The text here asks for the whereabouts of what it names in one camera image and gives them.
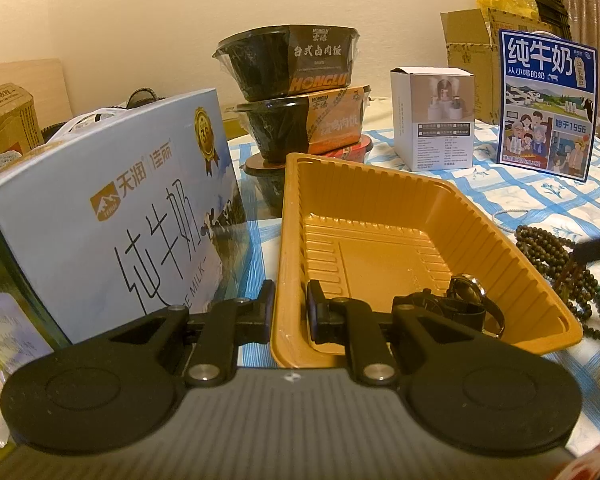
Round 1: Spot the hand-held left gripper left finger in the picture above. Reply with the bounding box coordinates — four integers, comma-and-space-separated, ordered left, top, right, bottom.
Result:
75, 280, 276, 387

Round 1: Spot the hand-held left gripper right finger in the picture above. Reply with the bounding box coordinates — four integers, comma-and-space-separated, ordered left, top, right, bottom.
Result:
306, 280, 511, 384

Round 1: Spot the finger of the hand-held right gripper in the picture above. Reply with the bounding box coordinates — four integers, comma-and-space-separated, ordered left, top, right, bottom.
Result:
572, 232, 600, 267

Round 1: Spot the brown bead necklace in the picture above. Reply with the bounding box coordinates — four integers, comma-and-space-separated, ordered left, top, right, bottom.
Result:
515, 225, 600, 338

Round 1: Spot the orange plastic tray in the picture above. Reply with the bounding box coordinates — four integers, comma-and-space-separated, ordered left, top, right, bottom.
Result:
270, 152, 584, 370

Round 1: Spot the black strap wristwatch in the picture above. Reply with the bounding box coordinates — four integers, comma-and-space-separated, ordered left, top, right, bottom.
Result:
392, 287, 486, 333

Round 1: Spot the black round-face wristwatch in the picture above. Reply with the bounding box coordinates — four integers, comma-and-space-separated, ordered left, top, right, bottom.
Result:
447, 272, 506, 338

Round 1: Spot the red instant rice bowl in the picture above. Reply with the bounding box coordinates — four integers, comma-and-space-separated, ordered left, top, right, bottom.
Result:
242, 135, 373, 213

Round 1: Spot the blue milk carton box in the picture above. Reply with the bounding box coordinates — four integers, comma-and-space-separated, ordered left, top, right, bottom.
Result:
496, 28, 600, 183

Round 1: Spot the orange label instant rice bowl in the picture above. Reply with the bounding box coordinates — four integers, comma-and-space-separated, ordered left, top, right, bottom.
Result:
235, 85, 373, 161

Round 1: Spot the white milk carton box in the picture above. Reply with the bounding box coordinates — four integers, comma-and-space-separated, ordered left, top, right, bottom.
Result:
0, 87, 253, 351

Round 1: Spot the small white product box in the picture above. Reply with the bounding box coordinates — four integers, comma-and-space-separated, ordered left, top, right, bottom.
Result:
390, 66, 477, 172

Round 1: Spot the red and white cloth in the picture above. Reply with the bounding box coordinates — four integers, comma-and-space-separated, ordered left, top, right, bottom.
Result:
565, 442, 600, 480

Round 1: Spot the open brown cardboard box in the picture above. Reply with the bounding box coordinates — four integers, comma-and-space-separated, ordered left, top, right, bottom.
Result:
440, 7, 503, 123

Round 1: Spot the beige curtain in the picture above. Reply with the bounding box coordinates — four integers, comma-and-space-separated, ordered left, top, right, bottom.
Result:
550, 0, 600, 146

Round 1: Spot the printed brown cardboard box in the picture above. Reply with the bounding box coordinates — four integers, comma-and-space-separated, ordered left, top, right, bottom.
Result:
487, 7, 576, 43

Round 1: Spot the black instant rice bowl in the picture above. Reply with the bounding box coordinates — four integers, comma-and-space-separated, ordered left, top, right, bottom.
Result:
212, 24, 363, 102

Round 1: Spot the yellow plastic bag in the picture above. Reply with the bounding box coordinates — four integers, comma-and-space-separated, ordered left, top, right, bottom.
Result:
476, 0, 537, 26

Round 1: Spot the grey sponge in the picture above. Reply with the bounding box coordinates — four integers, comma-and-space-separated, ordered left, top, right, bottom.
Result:
0, 142, 23, 178

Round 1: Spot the light wooden board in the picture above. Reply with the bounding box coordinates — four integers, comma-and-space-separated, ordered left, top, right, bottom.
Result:
0, 58, 73, 126

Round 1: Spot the small brown cardboard box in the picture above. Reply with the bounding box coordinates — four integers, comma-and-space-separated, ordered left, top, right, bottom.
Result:
0, 82, 43, 161

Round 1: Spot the bag with rope handles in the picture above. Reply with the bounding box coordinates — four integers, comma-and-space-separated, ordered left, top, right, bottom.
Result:
42, 87, 161, 148

